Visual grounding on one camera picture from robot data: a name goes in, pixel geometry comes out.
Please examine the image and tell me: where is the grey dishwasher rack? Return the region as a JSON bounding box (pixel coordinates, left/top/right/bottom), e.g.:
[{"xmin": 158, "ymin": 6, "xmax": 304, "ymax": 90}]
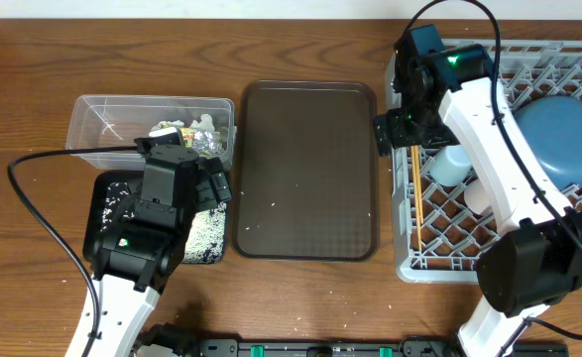
[{"xmin": 391, "ymin": 40, "xmax": 582, "ymax": 284}]

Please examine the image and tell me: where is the dark blue plate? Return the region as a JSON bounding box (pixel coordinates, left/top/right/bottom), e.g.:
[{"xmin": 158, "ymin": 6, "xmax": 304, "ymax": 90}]
[{"xmin": 515, "ymin": 96, "xmax": 582, "ymax": 190}]

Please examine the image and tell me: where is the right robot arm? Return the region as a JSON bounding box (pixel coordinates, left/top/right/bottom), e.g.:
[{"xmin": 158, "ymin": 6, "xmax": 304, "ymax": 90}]
[{"xmin": 373, "ymin": 25, "xmax": 582, "ymax": 356}]

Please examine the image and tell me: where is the clear plastic bin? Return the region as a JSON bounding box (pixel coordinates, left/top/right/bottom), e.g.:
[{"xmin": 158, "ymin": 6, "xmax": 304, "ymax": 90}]
[{"xmin": 65, "ymin": 95, "xmax": 236, "ymax": 171}]

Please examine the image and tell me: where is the black food waste tray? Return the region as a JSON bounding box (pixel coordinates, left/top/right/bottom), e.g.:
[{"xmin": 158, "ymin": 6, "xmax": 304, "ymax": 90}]
[{"xmin": 82, "ymin": 171, "xmax": 227, "ymax": 265}]

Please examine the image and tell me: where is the light blue cup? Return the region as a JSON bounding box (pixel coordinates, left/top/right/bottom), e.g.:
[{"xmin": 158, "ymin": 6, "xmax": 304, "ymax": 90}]
[{"xmin": 428, "ymin": 145, "xmax": 472, "ymax": 186}]

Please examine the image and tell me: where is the brown serving tray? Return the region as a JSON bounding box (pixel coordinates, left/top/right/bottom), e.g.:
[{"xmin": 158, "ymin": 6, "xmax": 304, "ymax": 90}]
[{"xmin": 231, "ymin": 80, "xmax": 380, "ymax": 262}]

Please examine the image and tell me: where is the yellow green snack wrapper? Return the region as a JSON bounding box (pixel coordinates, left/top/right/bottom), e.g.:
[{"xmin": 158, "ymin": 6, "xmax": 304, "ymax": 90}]
[{"xmin": 180, "ymin": 128, "xmax": 225, "ymax": 157}]

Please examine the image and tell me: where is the pink cup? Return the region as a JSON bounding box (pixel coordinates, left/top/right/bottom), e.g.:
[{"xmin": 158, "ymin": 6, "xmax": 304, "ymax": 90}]
[{"xmin": 464, "ymin": 178, "xmax": 493, "ymax": 216}]

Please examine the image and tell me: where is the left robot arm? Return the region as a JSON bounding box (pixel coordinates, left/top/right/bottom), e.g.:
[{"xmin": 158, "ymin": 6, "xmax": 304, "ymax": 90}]
[{"xmin": 66, "ymin": 134, "xmax": 232, "ymax": 356}]

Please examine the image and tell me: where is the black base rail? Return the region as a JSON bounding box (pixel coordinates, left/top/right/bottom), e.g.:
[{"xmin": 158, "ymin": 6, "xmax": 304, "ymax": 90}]
[{"xmin": 131, "ymin": 337, "xmax": 569, "ymax": 357}]

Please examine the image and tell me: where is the wooden chopstick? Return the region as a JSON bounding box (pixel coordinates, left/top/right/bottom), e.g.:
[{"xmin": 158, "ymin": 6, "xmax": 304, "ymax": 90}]
[
  {"xmin": 410, "ymin": 146, "xmax": 423, "ymax": 254},
  {"xmin": 411, "ymin": 146, "xmax": 423, "ymax": 228}
]

